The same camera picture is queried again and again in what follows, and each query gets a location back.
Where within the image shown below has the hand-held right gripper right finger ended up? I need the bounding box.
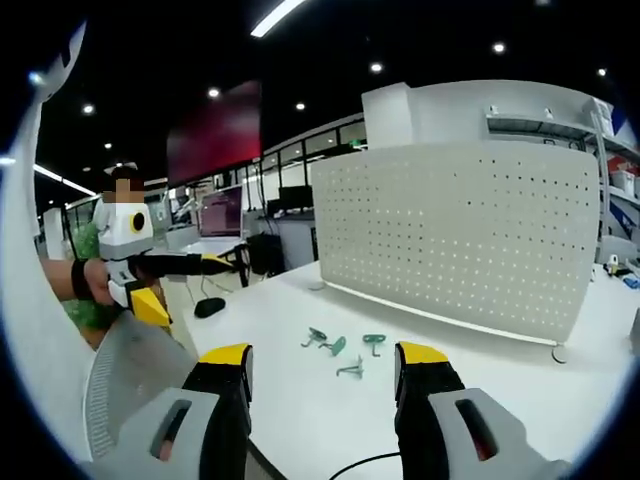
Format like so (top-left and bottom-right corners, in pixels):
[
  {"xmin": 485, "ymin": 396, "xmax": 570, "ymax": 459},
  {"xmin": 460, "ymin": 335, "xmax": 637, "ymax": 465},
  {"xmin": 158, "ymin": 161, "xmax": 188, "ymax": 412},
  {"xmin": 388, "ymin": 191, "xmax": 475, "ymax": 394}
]
[{"xmin": 393, "ymin": 341, "xmax": 572, "ymax": 480}]

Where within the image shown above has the black desktop monitor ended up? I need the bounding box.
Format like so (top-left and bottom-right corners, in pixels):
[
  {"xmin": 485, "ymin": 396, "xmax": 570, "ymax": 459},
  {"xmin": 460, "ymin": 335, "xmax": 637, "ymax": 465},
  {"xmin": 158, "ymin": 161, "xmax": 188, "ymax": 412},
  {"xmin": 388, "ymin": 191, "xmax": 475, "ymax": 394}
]
[{"xmin": 266, "ymin": 185, "xmax": 315, "ymax": 217}]

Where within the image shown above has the long ceiling light strip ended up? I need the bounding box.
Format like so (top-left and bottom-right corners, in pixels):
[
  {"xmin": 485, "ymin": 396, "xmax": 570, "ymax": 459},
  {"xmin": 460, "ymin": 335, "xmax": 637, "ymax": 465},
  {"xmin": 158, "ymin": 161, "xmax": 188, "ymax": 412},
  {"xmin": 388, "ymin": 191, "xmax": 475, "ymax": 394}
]
[{"xmin": 249, "ymin": 0, "xmax": 307, "ymax": 38}]

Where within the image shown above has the person's left hand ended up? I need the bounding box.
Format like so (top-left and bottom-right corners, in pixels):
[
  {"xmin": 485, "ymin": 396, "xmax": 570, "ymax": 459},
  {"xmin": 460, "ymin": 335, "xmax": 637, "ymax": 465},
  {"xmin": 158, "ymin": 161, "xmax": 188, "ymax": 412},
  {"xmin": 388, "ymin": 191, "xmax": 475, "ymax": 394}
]
[{"xmin": 82, "ymin": 256, "xmax": 120, "ymax": 307}]

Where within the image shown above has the black office chair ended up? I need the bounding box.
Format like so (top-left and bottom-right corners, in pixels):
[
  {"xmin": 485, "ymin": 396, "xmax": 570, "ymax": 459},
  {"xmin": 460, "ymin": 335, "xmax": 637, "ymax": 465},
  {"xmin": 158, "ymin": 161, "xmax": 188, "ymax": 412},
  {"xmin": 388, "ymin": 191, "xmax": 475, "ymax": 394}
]
[{"xmin": 244, "ymin": 232, "xmax": 287, "ymax": 277}]

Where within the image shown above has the black cable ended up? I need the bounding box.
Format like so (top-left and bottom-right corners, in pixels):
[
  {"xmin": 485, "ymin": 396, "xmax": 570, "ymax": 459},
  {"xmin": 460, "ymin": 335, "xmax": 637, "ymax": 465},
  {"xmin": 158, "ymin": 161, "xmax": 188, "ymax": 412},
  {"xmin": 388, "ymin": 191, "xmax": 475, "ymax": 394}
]
[{"xmin": 324, "ymin": 451, "xmax": 402, "ymax": 480}]

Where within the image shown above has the white curved stand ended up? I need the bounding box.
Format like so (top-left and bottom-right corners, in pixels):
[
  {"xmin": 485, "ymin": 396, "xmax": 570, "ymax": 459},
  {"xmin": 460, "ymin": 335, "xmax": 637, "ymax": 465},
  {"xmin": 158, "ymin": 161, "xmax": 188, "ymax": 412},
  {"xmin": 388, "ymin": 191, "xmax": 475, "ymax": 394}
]
[{"xmin": 0, "ymin": 18, "xmax": 96, "ymax": 466}]

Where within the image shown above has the white perforated mounting plate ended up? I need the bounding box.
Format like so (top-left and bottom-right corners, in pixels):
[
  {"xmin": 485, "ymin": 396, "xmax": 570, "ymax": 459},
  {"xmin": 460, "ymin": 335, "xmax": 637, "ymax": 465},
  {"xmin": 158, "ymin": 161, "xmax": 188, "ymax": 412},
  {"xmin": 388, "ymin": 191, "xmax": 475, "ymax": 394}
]
[{"xmin": 308, "ymin": 139, "xmax": 602, "ymax": 364}]

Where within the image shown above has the green hook assembly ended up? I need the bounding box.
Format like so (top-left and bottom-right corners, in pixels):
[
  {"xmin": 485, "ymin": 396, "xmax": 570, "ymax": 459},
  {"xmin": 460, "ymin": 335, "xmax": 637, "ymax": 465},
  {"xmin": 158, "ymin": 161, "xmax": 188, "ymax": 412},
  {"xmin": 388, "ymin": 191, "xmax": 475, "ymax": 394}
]
[
  {"xmin": 300, "ymin": 326, "xmax": 328, "ymax": 349},
  {"xmin": 319, "ymin": 335, "xmax": 348, "ymax": 360},
  {"xmin": 335, "ymin": 355, "xmax": 366, "ymax": 379},
  {"xmin": 361, "ymin": 332, "xmax": 388, "ymax": 360}
]

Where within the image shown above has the black wristband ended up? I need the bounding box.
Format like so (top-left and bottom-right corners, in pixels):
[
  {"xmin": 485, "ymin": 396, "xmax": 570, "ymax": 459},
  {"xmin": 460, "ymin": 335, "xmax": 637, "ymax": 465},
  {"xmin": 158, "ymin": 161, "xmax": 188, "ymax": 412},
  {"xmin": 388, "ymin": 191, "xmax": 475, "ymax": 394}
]
[{"xmin": 70, "ymin": 258, "xmax": 88, "ymax": 302}]

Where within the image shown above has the black computer mouse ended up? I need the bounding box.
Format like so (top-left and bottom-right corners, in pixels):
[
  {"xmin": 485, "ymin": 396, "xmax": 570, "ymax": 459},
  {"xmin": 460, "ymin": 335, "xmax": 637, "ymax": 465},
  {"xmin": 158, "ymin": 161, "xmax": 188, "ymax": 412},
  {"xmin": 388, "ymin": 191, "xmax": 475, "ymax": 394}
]
[{"xmin": 193, "ymin": 296, "xmax": 228, "ymax": 319}]

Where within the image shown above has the metal storage shelf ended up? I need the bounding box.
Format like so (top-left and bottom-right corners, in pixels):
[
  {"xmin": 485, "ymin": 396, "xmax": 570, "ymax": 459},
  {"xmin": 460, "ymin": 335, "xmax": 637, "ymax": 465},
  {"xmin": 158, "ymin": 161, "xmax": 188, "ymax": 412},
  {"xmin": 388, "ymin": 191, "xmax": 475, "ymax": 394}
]
[{"xmin": 486, "ymin": 96, "xmax": 640, "ymax": 241}]

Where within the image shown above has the small yellow black tool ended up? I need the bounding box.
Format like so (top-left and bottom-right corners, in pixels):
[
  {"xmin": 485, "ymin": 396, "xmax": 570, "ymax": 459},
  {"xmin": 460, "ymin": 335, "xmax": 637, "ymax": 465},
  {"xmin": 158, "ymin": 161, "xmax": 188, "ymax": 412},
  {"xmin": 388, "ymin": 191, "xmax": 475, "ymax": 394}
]
[{"xmin": 603, "ymin": 254, "xmax": 632, "ymax": 277}]

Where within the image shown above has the large red wall screen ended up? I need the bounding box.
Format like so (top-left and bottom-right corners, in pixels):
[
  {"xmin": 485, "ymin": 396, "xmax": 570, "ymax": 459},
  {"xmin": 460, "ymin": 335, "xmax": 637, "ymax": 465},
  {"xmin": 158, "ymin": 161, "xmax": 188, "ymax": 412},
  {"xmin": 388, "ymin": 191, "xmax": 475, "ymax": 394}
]
[{"xmin": 165, "ymin": 79, "xmax": 264, "ymax": 189}]

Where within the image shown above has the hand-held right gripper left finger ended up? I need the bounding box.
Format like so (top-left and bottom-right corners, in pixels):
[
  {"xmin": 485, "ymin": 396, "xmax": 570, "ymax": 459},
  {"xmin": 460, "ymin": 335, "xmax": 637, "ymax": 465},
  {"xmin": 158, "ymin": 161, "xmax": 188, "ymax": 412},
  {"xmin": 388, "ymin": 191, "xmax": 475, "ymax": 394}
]
[{"xmin": 94, "ymin": 342, "xmax": 254, "ymax": 480}]

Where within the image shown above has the open laptop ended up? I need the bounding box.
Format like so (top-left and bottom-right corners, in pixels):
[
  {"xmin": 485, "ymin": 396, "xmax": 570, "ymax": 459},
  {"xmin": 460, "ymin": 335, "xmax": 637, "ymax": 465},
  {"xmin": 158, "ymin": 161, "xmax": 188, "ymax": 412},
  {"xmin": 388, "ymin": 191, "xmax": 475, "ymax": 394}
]
[{"xmin": 185, "ymin": 184, "xmax": 246, "ymax": 255}]

